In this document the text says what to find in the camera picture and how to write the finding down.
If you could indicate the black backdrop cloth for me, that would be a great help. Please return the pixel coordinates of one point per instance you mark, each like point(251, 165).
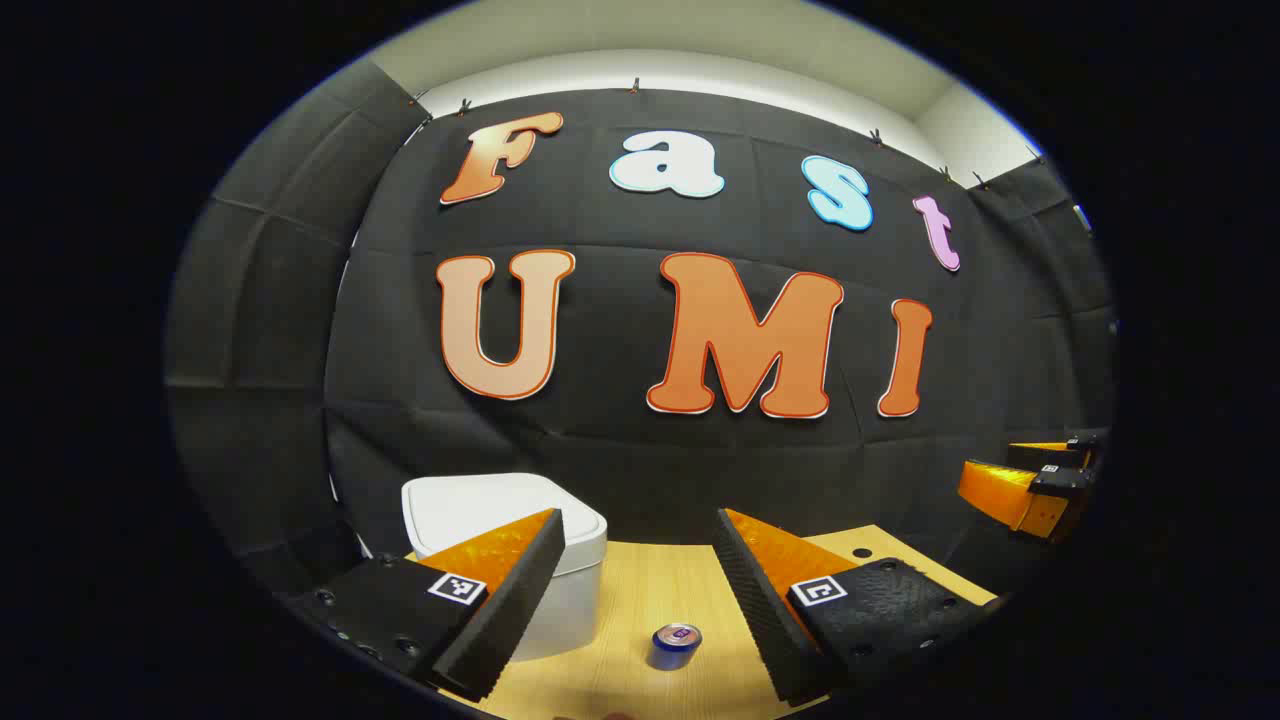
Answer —
point(600, 450)

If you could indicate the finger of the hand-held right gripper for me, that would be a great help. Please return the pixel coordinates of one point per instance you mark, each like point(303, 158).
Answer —
point(1000, 490)
point(1060, 448)

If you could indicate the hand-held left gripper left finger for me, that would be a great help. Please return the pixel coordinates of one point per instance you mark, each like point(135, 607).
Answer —
point(515, 600)

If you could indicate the white desktop garbage bin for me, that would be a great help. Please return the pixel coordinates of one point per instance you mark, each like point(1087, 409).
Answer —
point(480, 505)

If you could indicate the black quilted cloth panel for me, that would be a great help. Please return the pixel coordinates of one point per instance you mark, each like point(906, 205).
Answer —
point(260, 400)

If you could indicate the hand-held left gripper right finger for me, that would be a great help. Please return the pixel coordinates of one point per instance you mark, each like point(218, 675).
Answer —
point(755, 600)

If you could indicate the wooden desktop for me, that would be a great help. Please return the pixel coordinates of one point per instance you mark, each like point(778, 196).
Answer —
point(640, 590)

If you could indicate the blue pop can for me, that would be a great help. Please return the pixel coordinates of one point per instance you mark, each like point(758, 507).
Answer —
point(672, 651)

